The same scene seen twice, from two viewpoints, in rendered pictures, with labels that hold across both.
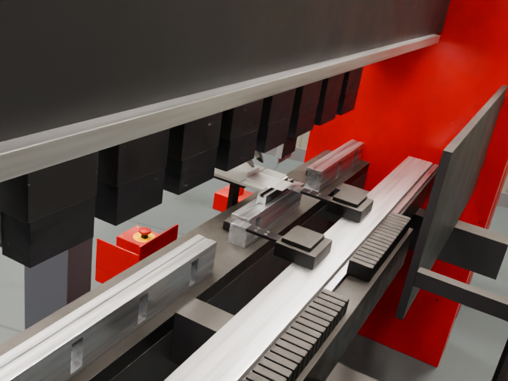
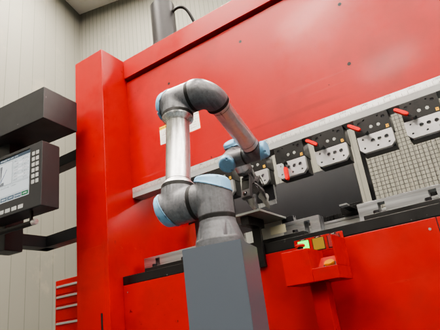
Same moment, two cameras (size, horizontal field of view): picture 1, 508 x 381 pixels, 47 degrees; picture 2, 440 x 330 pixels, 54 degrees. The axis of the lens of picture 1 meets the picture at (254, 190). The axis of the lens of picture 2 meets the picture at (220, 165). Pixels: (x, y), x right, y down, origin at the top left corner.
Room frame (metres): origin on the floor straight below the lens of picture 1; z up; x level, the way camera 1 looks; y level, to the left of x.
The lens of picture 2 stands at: (1.73, 1.99, 0.55)
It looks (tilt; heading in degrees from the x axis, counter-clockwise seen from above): 21 degrees up; 276
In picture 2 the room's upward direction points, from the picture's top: 8 degrees counter-clockwise
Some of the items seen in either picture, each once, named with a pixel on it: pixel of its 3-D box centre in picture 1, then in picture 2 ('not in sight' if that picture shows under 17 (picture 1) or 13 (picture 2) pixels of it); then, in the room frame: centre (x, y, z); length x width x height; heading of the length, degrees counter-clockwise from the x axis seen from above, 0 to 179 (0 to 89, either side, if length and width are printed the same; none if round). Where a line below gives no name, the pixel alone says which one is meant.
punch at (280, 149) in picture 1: (286, 146); (266, 196); (1.74, -0.08, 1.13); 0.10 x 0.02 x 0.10; 155
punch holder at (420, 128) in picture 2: (125, 168); (423, 118); (1.03, 0.25, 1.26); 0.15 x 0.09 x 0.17; 155
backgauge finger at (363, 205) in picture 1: (327, 196); not in sight; (1.67, -0.23, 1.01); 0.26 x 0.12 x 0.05; 65
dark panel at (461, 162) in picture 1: (463, 177); (271, 222); (1.73, -0.64, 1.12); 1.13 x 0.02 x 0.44; 155
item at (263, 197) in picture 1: (275, 190); (275, 223); (1.71, -0.07, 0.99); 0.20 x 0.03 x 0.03; 155
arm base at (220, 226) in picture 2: not in sight; (219, 232); (1.90, 0.69, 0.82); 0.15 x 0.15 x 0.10
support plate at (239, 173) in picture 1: (240, 171); (256, 218); (1.80, 0.06, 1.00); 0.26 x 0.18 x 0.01; 65
